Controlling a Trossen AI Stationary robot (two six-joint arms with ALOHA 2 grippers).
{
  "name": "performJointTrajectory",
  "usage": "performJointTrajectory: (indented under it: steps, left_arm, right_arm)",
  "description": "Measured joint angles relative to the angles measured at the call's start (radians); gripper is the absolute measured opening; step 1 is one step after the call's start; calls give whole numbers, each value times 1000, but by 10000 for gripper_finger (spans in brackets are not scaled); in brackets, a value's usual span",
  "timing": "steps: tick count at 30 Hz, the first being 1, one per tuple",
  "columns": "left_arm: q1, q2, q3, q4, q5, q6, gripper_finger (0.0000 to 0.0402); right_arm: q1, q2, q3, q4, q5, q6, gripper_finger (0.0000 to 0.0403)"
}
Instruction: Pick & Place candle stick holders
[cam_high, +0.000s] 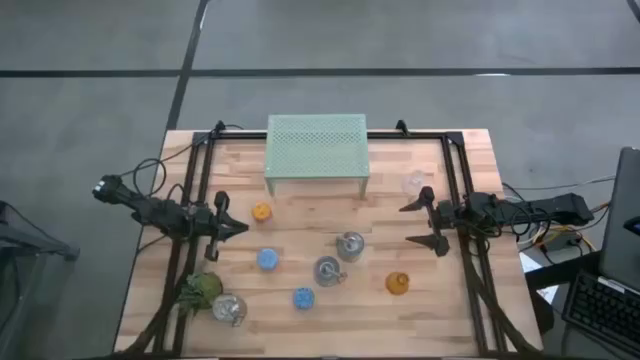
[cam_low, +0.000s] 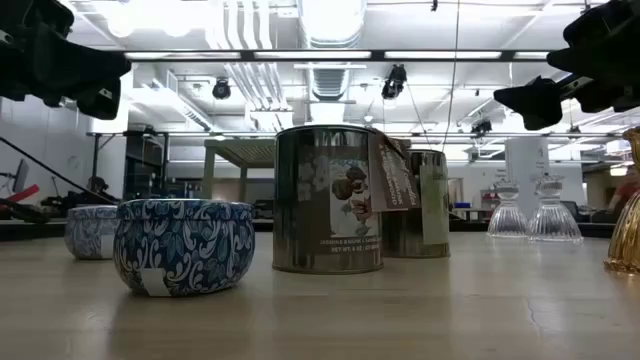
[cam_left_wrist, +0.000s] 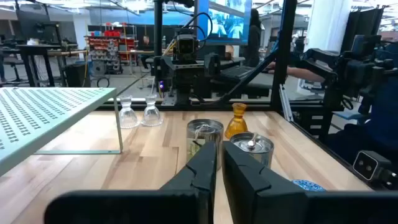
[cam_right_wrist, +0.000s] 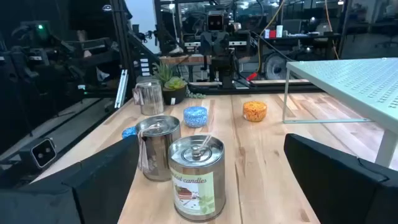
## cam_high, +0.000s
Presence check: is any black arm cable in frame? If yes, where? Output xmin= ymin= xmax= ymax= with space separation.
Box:
xmin=119 ymin=122 xmax=246 ymax=199

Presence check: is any grey laptop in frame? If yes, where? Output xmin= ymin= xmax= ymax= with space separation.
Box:
xmin=598 ymin=146 xmax=640 ymax=294

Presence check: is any black keyboard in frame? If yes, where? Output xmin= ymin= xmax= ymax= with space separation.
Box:
xmin=560 ymin=269 xmax=640 ymax=354

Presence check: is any black aluminium rig frame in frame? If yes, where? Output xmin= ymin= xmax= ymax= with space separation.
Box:
xmin=132 ymin=119 xmax=546 ymax=359

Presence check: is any green leafy decoration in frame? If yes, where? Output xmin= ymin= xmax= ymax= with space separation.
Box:
xmin=177 ymin=271 xmax=224 ymax=317

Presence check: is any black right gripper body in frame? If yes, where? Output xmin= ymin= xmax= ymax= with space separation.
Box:
xmin=427 ymin=198 xmax=459 ymax=240

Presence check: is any black side table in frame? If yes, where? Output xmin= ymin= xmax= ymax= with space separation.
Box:
xmin=523 ymin=249 xmax=640 ymax=360

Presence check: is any orange glass candle holder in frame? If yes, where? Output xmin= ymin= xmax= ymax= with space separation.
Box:
xmin=384 ymin=271 xmax=411 ymax=296
xmin=250 ymin=201 xmax=274 ymax=223

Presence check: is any blue patterned round tin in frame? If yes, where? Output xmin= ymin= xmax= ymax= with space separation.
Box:
xmin=292 ymin=286 xmax=316 ymax=311
xmin=256 ymin=248 xmax=280 ymax=272

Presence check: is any small grey power adapter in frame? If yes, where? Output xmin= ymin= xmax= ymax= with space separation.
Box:
xmin=547 ymin=234 xmax=584 ymax=251

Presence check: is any mint green perforated metal shelf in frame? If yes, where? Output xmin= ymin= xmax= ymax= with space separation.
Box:
xmin=263 ymin=113 xmax=371 ymax=200

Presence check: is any grey cable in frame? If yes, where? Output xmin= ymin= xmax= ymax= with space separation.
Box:
xmin=502 ymin=174 xmax=617 ymax=194

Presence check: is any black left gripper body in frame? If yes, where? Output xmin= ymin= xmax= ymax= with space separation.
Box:
xmin=189 ymin=191 xmax=231 ymax=262

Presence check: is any clear ribbed glass candlestick holder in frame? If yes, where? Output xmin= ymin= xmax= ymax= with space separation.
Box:
xmin=211 ymin=293 xmax=248 ymax=328
xmin=401 ymin=170 xmax=427 ymax=197

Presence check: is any silver labelled candle tin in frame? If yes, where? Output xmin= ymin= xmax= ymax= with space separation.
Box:
xmin=312 ymin=255 xmax=348 ymax=289
xmin=335 ymin=230 xmax=366 ymax=264

